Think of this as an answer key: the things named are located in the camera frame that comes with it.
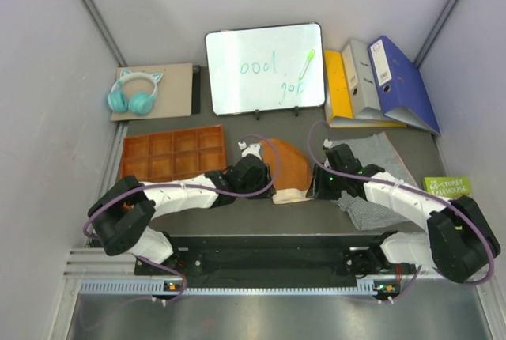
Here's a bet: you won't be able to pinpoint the whiteboard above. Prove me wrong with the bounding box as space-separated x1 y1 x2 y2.
205 22 326 115

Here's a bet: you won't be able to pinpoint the orange compartment tray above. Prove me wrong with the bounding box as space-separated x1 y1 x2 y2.
119 125 227 183

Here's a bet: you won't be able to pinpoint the yellow binder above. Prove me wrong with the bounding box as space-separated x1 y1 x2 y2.
323 50 406 128

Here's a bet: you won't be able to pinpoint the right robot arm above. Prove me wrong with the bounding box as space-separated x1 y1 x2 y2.
309 143 501 285

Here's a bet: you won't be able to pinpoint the green treehouse book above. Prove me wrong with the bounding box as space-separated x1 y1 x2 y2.
423 176 472 198

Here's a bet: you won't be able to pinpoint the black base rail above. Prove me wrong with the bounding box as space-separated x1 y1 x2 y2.
134 236 416 288

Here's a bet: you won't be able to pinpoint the grey binder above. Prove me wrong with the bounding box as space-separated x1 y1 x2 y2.
342 39 387 121

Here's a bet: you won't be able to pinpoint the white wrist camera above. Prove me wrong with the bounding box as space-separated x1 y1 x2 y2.
323 139 332 150
237 141 262 160

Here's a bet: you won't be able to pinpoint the teal cat-ear headphones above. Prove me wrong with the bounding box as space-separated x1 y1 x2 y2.
107 68 164 116

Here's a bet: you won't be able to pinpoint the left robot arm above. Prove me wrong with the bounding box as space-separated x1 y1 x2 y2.
85 155 272 274

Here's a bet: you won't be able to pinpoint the blue binder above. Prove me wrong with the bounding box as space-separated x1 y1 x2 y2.
368 36 440 135

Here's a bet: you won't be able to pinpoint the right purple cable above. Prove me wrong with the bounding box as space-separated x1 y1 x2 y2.
307 119 497 305

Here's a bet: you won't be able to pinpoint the beige board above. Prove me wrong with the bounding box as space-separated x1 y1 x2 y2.
110 63 193 122

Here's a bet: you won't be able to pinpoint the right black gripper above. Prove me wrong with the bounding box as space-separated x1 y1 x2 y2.
306 163 346 201

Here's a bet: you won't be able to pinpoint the grey striped underwear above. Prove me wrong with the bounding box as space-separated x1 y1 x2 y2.
326 130 410 232

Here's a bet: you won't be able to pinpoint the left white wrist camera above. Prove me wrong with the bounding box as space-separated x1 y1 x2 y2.
237 141 262 160

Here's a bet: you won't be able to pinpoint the grey cable duct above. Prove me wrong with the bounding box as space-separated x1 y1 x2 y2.
79 279 395 297

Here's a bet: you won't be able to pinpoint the orange underwear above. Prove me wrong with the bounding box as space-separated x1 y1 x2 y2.
259 138 312 205

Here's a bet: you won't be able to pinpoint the green marker pen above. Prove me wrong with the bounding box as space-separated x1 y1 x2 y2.
298 49 315 81

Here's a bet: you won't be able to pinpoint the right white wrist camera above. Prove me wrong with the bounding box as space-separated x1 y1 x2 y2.
323 139 332 150

